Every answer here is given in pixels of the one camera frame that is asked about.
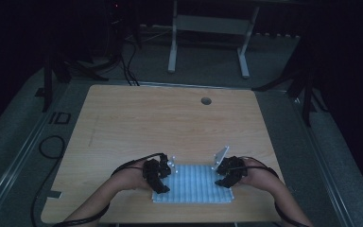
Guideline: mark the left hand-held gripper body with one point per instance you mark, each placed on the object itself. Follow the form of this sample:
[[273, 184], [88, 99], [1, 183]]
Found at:
[[152, 168]]

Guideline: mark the black metal stand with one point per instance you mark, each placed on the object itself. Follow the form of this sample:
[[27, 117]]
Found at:
[[307, 94], [48, 85]]

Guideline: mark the blue striped towel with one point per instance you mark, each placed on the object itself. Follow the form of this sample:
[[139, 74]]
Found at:
[[195, 186]]

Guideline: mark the person's right hand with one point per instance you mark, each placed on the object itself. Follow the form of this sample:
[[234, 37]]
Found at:
[[256, 175]]

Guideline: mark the white desk frame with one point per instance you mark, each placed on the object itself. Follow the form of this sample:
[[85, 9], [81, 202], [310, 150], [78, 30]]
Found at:
[[211, 25]]

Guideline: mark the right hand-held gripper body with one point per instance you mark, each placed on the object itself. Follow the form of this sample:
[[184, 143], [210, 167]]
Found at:
[[233, 168]]

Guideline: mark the person's left hand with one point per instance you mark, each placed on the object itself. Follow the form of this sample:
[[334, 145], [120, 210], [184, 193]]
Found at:
[[135, 178]]

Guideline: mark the dark equipment rack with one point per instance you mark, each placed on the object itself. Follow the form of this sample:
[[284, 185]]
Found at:
[[119, 22]]

